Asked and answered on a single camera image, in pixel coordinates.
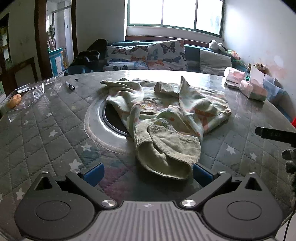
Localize black clothing pile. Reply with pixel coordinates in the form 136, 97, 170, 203
65, 39, 109, 75

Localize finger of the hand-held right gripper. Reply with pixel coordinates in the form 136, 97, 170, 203
255, 127, 296, 147

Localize pink and green plush toy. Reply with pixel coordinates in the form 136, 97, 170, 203
228, 49, 241, 61

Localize blue and white cabinet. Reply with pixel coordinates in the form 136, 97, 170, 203
48, 47, 64, 77

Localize white paper sheet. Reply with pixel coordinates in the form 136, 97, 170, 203
249, 65, 264, 86

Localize flat white box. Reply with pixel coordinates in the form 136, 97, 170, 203
225, 81, 241, 90

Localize black cable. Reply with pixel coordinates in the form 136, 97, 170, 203
285, 214, 292, 241

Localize brown plush toys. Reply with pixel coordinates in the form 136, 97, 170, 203
246, 62, 266, 71

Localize pale blue storage box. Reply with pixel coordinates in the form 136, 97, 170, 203
262, 74, 284, 102

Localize long butterfly print cushion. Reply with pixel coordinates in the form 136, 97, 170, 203
107, 45, 148, 63

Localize grey cushion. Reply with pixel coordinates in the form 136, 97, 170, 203
199, 49, 232, 75

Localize flat butterfly print cushion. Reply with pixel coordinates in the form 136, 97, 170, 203
103, 61, 148, 71

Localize orange bread roll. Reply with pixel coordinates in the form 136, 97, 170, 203
6, 94, 22, 109

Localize brown wooden door frame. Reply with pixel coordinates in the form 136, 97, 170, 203
35, 0, 78, 80

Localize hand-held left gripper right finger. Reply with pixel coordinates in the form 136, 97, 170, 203
180, 163, 264, 209

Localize blue sofa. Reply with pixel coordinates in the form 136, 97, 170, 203
64, 40, 250, 76

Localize square butterfly print cushion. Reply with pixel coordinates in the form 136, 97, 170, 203
147, 39, 188, 70

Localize grey star quilted table cover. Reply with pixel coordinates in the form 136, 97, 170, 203
0, 69, 295, 234

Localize dark wooden furniture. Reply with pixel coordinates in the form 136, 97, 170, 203
0, 57, 38, 93

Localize clear plastic food container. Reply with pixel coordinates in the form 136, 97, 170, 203
0, 77, 56, 116

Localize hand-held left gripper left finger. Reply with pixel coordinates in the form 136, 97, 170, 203
34, 162, 116, 209

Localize person's right hand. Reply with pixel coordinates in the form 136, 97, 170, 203
282, 149, 296, 174

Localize pink and green tissue pack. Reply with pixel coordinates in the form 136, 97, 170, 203
239, 79, 268, 102

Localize panda plush toy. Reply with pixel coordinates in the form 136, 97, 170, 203
209, 40, 228, 53

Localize pale green patterned child's garment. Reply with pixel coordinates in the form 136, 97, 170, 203
100, 76, 232, 181

